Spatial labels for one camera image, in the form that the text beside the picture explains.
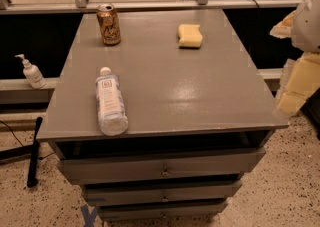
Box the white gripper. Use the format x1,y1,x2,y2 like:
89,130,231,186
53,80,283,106
270,0,320,115

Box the yellow sponge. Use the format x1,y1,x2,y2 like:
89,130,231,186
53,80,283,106
178,24,203,48

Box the blue plastic bottle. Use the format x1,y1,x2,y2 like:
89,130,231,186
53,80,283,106
95,67,128,136

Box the white pump dispenser bottle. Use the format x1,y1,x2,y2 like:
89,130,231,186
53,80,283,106
16,54,46,89

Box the top grey drawer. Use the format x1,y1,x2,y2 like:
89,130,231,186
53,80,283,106
57,148,266,185

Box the grey drawer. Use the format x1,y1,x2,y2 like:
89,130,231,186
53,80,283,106
82,181,242,206
57,148,266,185
98,199,227,221

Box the grey drawer cabinet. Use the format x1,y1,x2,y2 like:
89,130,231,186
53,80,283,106
36,8,290,223

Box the middle grey drawer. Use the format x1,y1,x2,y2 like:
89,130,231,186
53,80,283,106
82,181,242,206

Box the gold soda can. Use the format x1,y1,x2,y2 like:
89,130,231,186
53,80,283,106
97,4,121,46

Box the bottom grey drawer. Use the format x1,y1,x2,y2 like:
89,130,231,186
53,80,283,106
98,199,227,221

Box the blue tape cross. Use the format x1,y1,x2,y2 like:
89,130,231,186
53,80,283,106
80,205,98,227

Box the black stand leg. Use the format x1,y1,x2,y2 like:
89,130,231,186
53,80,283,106
0,117,43,188

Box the black cable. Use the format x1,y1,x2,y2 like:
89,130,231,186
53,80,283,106
0,119,25,148

